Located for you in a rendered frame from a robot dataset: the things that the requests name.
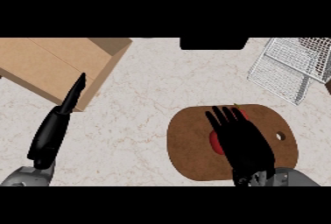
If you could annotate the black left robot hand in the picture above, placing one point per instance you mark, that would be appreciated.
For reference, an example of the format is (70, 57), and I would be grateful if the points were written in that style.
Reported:
(52, 131)

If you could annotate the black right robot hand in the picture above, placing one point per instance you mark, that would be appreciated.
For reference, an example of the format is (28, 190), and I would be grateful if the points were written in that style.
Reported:
(246, 143)

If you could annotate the brown wooden cutting board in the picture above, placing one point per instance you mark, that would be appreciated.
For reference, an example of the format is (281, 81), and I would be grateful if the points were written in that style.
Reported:
(190, 145)

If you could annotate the pale wooden cabinet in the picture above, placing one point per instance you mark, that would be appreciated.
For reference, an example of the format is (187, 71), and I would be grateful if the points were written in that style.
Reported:
(52, 64)

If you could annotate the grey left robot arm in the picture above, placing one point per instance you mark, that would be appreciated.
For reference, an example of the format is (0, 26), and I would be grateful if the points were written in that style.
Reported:
(30, 176)

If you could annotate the red tomato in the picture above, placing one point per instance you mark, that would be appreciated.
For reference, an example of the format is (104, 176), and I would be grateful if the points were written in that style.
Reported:
(216, 144)

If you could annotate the black appliance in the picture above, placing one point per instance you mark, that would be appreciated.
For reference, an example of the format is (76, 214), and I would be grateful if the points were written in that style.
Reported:
(213, 43)

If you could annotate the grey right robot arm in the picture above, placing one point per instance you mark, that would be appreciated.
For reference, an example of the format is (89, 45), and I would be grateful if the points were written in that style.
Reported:
(289, 177)

